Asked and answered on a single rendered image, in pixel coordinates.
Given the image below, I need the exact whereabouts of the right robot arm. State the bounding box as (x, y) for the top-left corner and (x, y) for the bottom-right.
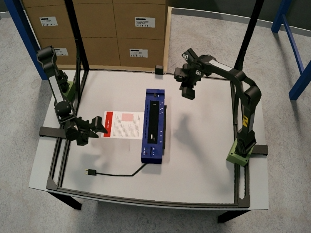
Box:
(36, 45), (89, 146)

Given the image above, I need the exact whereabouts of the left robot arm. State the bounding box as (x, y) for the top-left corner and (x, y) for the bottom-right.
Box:
(174, 48), (262, 158)

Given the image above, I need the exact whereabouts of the white laminating pouch with printed sheet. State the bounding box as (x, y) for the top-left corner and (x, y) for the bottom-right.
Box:
(101, 111), (144, 139)

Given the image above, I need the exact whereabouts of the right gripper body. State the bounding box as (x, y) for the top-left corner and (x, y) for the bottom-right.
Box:
(77, 116), (102, 132)

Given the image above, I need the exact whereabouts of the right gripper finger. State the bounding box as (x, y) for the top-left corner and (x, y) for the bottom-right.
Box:
(99, 125), (108, 134)
(88, 130), (99, 138)

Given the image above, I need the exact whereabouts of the blue laminator with black power cord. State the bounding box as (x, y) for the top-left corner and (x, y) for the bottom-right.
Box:
(85, 89), (167, 176)

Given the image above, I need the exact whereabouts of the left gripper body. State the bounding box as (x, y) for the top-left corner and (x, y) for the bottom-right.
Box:
(181, 63), (201, 100)

